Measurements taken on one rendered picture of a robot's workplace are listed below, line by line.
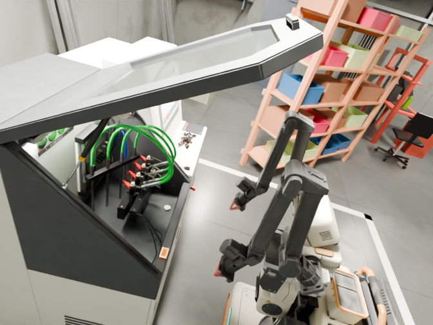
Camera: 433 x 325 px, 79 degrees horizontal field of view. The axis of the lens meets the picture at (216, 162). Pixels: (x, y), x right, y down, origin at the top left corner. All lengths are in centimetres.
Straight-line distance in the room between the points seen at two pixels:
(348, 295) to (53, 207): 139
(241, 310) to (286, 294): 64
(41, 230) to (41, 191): 21
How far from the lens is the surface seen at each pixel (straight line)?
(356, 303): 162
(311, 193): 83
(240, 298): 207
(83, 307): 161
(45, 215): 114
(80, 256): 125
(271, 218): 91
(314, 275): 111
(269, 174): 132
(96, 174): 142
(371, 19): 348
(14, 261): 149
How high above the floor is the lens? 201
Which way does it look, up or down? 34 degrees down
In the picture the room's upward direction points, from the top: 17 degrees clockwise
